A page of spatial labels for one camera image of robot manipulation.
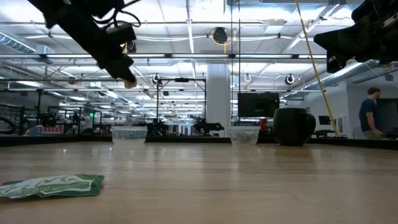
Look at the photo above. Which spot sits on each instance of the clear rectangular plastic container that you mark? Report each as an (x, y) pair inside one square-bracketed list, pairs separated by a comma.
[(129, 135)]

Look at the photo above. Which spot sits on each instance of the dark green ceramic mug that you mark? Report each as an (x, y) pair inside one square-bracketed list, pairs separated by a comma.
[(292, 127)]

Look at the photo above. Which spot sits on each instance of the large black monitor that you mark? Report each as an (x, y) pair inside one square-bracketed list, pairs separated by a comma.
[(258, 105)]

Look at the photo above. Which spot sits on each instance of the red boxes row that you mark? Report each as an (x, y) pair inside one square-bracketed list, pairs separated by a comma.
[(49, 130)]

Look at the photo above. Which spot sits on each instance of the person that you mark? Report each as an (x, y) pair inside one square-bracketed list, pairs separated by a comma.
[(370, 112)]

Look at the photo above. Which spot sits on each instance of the black background robot arm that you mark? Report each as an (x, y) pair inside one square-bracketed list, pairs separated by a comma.
[(205, 127), (157, 128)]

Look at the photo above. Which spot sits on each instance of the small black ceiling reel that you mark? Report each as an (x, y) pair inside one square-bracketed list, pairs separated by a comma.
[(289, 79), (156, 78)]

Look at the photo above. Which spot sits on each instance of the black background frame rig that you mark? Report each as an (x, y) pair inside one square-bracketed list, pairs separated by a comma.
[(182, 80)]

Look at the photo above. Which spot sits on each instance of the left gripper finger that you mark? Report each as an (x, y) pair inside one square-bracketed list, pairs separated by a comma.
[(112, 71), (126, 68)]

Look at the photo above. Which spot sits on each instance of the white building column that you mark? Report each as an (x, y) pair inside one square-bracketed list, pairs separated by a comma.
[(217, 93)]

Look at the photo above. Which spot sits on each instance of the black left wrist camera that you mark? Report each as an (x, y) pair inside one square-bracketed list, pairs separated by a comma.
[(121, 33)]

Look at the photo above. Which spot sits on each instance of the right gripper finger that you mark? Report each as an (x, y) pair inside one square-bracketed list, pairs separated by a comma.
[(357, 32), (348, 51)]

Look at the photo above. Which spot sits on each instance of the clear round plastic container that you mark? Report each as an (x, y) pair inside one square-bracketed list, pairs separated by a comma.
[(244, 128)]

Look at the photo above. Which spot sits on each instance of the black aluminium table frame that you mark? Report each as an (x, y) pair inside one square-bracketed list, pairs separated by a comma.
[(186, 140)]

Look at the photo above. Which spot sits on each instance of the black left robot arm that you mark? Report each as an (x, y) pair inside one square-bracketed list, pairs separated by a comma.
[(56, 12)]

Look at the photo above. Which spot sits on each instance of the small black background monitor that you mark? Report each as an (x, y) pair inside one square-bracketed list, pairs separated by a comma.
[(324, 120)]

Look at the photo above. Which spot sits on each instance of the green packet with white band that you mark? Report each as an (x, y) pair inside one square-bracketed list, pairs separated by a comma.
[(53, 186)]

